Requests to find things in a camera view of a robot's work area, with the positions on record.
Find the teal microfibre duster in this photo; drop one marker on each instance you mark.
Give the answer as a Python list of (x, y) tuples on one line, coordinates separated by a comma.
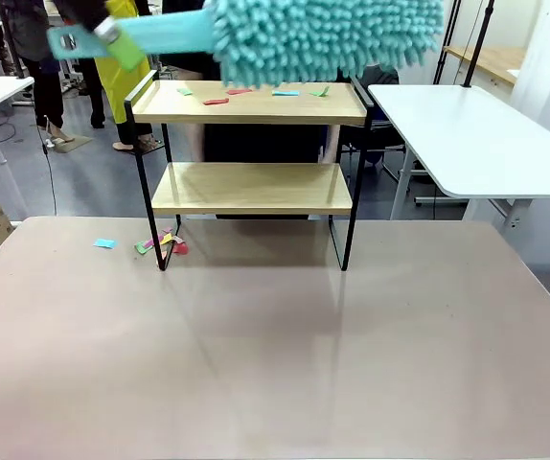
[(304, 38)]

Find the person in yellow apron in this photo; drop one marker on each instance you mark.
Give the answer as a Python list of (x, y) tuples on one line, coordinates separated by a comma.
[(121, 96)]

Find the flat green paper scrap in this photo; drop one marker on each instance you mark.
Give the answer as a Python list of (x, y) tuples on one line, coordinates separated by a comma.
[(185, 91)]

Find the person in dark grey clothes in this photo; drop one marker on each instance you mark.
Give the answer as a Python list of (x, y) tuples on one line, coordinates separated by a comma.
[(40, 72)]

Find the long red paper scrap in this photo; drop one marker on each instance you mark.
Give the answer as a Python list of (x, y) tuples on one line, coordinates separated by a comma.
[(216, 101), (241, 91)]

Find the grey floor mat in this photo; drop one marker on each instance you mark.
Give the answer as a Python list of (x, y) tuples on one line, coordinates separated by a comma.
[(71, 143)]

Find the large white table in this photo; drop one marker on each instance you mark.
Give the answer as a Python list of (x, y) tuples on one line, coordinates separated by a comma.
[(471, 134)]

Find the wooden background desk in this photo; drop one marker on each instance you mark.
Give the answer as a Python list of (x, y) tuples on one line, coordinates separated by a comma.
[(490, 60)]

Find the black stand pole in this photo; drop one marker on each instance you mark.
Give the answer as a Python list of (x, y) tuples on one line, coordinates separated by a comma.
[(478, 43)]

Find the person in black clothes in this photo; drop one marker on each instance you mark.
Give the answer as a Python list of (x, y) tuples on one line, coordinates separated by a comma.
[(256, 144)]

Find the black tripod stand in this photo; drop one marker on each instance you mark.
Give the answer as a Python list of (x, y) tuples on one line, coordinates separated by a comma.
[(447, 52)]

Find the long blue paper scrap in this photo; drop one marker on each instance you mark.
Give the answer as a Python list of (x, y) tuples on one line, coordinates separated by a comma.
[(285, 93)]

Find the yellow paper scrap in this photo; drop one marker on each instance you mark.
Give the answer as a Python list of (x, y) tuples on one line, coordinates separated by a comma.
[(165, 238)]

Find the short blue paper scrap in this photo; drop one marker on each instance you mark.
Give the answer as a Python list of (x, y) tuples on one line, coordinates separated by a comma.
[(105, 244)]

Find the black office chair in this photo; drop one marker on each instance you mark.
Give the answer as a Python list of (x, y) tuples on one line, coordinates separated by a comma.
[(385, 139)]

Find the wide green paper scrap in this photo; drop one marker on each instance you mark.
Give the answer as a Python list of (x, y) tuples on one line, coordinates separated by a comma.
[(142, 248)]

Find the folded green paper scrap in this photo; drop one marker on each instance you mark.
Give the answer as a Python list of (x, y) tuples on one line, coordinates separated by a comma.
[(320, 92)]

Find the two-tier wooden shelf black frame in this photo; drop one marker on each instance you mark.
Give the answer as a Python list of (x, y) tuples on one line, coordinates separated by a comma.
[(251, 110)]

